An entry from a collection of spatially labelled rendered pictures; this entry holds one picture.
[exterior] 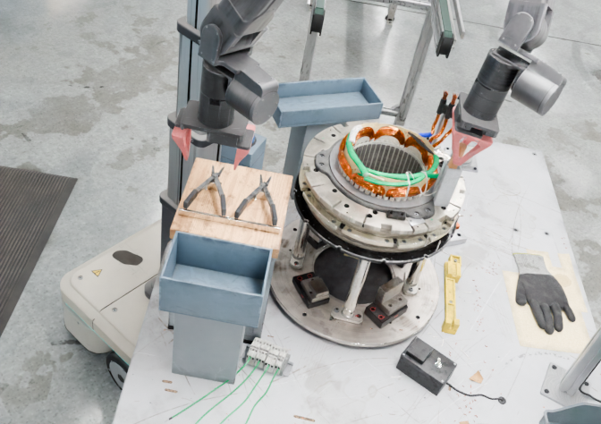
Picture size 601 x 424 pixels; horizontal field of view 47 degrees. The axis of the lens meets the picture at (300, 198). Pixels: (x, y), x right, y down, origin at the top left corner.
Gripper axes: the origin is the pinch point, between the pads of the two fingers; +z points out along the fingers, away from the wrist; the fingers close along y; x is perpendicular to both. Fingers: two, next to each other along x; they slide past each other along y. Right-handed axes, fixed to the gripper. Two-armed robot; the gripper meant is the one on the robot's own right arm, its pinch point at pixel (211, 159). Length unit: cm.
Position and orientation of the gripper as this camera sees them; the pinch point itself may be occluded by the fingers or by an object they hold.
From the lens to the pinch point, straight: 117.9
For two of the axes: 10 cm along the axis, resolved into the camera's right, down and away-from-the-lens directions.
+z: -1.7, 7.0, 6.9
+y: 9.8, 2.0, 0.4
